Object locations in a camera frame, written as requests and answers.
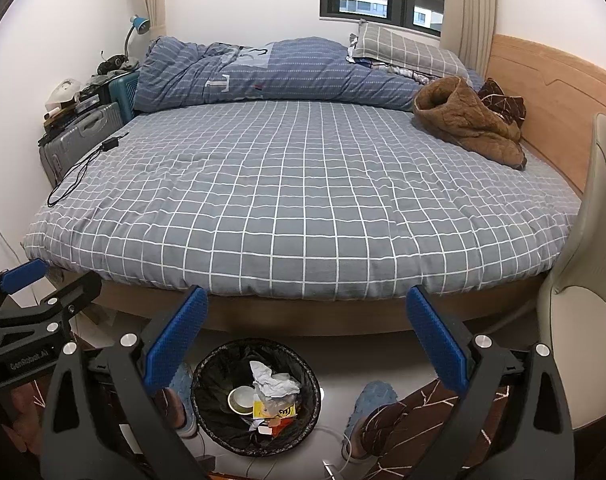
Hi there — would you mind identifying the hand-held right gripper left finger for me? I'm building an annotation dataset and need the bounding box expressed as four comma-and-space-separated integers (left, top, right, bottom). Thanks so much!
40, 285, 209, 480

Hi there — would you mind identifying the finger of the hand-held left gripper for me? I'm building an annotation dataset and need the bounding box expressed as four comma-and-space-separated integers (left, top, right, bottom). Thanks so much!
0, 271, 103, 358
0, 259, 48, 313

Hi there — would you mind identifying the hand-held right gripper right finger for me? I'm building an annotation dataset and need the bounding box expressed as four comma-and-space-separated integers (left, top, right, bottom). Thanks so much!
405, 285, 576, 480

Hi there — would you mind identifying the black lined trash bin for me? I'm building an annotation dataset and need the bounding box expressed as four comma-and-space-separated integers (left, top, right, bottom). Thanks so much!
190, 339, 323, 457

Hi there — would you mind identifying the yellow white snack packet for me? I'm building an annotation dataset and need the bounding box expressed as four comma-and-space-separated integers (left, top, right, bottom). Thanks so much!
252, 392, 299, 421

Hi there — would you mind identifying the person's left hand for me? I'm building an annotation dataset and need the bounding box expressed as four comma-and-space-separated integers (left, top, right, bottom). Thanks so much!
8, 387, 46, 428

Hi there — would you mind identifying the person's patterned pyjama leg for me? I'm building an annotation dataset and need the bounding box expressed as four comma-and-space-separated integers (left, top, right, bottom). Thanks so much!
360, 377, 508, 480

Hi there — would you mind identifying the grey suitcase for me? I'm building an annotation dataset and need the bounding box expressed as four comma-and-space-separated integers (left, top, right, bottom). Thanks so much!
38, 102, 124, 186

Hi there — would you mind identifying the beige office chair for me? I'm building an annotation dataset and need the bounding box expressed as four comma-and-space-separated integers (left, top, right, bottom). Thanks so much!
538, 112, 606, 433

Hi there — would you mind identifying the white rounded device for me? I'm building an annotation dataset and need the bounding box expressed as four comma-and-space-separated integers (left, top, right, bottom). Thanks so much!
44, 78, 81, 111

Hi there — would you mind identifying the brown fleece jacket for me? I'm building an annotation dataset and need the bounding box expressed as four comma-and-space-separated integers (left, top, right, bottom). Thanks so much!
412, 76, 528, 170

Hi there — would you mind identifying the black headset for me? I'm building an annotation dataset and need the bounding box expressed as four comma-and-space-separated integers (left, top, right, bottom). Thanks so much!
97, 52, 139, 78

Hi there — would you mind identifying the dark brown patterned cloth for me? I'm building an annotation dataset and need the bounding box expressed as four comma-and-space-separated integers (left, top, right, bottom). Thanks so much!
478, 78, 527, 128

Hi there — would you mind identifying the blue desk lamp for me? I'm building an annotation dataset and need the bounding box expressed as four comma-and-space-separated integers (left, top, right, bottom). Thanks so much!
124, 15, 151, 61

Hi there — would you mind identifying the grey checked pillow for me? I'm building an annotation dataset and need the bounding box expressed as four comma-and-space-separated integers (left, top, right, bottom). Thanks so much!
348, 20, 468, 81

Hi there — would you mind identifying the blue striped duvet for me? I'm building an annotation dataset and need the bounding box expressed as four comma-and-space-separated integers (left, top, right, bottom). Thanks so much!
132, 36, 471, 113

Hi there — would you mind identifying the black adapter cable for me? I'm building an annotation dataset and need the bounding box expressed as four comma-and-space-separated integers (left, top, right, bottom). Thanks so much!
47, 132, 129, 208

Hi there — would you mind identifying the white charger cable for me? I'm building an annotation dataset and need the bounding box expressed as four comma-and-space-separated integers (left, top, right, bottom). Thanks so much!
303, 426, 369, 480

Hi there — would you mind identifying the wooden bed frame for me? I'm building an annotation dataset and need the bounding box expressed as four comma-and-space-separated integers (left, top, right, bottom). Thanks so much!
58, 34, 606, 336

